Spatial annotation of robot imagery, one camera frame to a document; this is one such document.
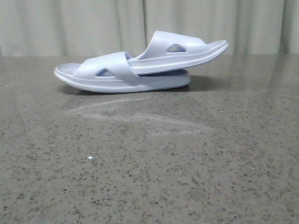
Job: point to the light blue slipper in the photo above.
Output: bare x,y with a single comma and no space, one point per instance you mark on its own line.
169,51
111,73

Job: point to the grey-green curtain backdrop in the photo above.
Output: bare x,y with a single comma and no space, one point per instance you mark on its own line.
99,27

